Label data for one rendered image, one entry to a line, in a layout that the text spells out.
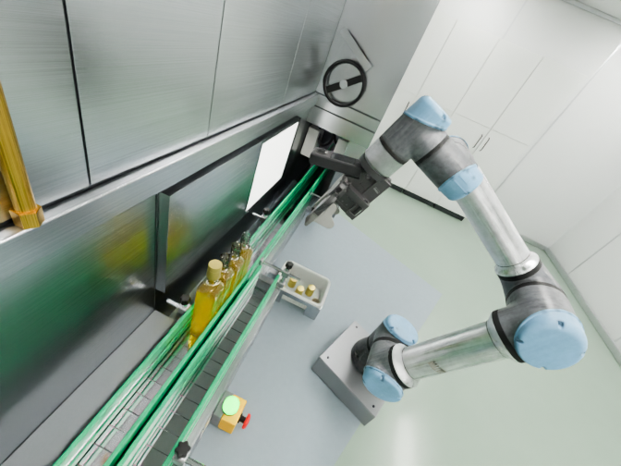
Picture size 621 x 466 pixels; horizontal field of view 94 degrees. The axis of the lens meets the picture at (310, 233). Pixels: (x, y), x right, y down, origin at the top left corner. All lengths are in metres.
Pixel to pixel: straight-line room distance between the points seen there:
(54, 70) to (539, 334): 0.86
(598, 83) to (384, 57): 3.98
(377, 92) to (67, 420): 1.61
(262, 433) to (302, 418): 0.13
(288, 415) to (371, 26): 1.59
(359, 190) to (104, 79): 0.47
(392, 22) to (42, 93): 1.38
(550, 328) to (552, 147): 4.71
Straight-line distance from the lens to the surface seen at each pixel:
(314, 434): 1.09
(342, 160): 0.63
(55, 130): 0.51
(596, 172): 5.69
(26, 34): 0.46
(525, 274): 0.83
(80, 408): 0.92
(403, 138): 0.58
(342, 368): 1.10
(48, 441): 0.91
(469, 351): 0.81
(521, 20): 4.96
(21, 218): 0.51
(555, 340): 0.75
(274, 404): 1.07
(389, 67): 1.61
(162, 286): 0.92
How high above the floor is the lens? 1.73
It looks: 36 degrees down
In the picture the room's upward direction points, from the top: 24 degrees clockwise
